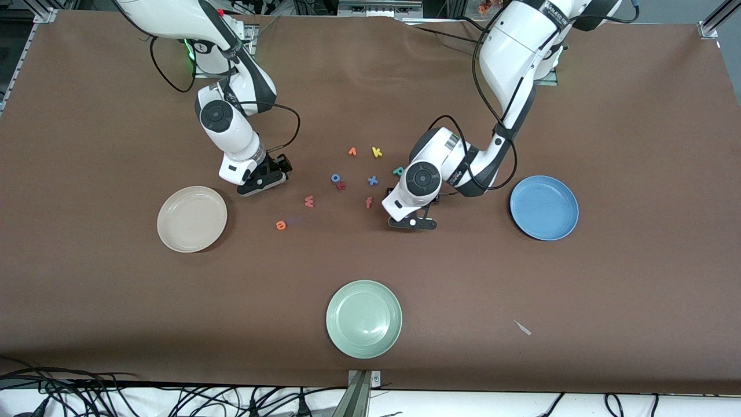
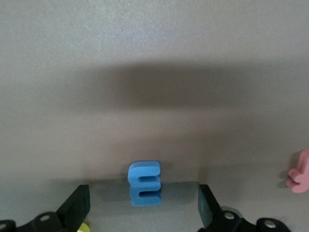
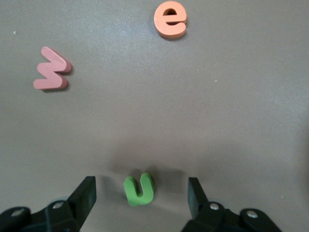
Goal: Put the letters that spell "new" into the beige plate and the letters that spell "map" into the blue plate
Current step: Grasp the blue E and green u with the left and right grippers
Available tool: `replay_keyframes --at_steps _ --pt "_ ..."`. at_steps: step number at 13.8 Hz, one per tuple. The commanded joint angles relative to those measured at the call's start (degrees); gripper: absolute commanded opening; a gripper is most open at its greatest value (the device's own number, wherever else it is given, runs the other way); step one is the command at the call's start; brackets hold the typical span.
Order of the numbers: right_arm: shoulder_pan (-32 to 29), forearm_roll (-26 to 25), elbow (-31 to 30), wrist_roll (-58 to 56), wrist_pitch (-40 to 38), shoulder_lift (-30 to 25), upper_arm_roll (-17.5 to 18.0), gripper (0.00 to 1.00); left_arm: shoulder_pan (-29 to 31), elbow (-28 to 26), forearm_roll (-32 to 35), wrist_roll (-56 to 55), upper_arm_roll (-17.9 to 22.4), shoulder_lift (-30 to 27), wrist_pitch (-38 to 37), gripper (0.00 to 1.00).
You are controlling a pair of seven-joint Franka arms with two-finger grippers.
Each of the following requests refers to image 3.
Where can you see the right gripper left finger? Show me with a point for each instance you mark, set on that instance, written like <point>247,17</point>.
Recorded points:
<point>77,212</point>

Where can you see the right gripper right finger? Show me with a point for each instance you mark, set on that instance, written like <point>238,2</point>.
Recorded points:
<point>200,212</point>

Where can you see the green foam letter u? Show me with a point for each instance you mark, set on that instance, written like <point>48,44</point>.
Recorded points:
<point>140,199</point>

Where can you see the pink foam letter w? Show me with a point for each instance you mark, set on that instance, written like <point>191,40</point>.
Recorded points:
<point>51,70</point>

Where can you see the orange foam letter e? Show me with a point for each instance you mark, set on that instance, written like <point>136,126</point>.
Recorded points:
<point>160,24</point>

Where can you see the brown table cover sheet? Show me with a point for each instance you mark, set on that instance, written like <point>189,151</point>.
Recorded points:
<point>169,108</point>

